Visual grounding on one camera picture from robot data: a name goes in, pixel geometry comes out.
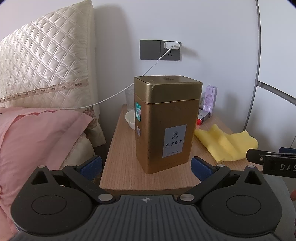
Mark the yellow cleaning cloth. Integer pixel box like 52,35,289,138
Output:
194,124,259,163

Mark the gold tea tin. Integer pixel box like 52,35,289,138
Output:
134,75,203,175

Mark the purple drink carton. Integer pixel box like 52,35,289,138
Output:
204,85,218,114

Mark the grey wall socket panel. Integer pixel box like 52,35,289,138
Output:
140,39,181,61

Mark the ribbed glass cup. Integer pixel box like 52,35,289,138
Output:
125,86,136,111

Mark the white bowl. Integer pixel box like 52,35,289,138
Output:
125,109,136,130

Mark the cream quilted headboard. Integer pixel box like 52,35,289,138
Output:
0,0,96,109

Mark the white charger plug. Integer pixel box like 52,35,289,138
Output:
163,41,181,50

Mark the pink pillow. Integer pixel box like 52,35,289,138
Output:
0,107,94,241

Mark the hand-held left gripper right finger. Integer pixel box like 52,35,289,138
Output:
178,156,264,205

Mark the wooden nightstand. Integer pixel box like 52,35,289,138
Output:
99,104,264,193

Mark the grey wall trim strip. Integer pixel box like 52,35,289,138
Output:
244,0,296,133

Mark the white charging cable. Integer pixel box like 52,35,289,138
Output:
59,45,174,110

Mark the red and white box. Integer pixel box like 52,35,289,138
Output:
196,109,212,126

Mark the cream floral bed cover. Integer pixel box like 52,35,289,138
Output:
61,105,106,169

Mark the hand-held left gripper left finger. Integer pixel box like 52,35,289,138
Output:
30,156,114,205

